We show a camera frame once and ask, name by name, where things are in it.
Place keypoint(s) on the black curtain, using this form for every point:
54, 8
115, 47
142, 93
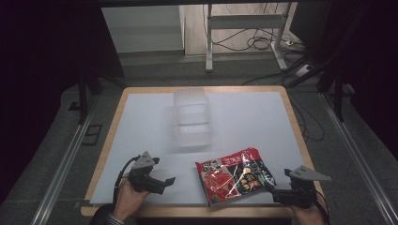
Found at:
47, 62
359, 56

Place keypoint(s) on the white table mat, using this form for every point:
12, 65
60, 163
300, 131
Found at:
250, 125

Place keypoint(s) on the clear plastic drawer unit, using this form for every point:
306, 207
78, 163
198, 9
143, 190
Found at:
191, 118

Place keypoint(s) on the person's right hand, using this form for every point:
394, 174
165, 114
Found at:
308, 215

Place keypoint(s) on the white metal stand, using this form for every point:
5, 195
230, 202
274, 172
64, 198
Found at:
244, 22

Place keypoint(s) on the white power strip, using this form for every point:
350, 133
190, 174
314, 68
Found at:
303, 70

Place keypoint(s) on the metal floor rail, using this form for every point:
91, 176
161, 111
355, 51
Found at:
62, 168
359, 159

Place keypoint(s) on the red and black snack packet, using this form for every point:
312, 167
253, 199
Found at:
231, 178

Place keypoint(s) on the person's left hand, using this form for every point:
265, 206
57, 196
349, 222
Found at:
128, 200

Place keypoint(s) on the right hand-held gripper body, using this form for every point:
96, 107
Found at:
302, 187

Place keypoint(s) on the white cabinet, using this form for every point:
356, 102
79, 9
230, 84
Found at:
144, 28

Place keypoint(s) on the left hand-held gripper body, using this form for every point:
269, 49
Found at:
142, 175

